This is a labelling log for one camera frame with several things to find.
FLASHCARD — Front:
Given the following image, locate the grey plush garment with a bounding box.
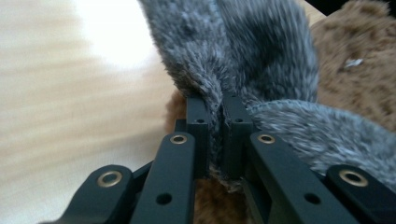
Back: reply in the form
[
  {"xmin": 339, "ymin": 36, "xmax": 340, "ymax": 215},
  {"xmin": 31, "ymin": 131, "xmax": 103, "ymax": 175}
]
[{"xmin": 137, "ymin": 0, "xmax": 396, "ymax": 194}]

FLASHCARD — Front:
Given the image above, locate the brown teddy bear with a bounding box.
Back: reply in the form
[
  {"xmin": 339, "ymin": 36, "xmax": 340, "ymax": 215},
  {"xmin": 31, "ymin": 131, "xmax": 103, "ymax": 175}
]
[{"xmin": 163, "ymin": 0, "xmax": 396, "ymax": 224}]

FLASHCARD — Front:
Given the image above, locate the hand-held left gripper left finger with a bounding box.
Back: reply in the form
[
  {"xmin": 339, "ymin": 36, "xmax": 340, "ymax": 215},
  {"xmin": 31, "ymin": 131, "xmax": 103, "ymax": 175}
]
[{"xmin": 174, "ymin": 95, "xmax": 210, "ymax": 181}]

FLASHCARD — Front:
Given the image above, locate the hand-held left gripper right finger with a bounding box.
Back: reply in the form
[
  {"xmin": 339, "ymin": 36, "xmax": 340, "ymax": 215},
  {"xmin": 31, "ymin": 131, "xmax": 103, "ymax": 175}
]
[{"xmin": 220, "ymin": 94, "xmax": 255, "ymax": 181}]

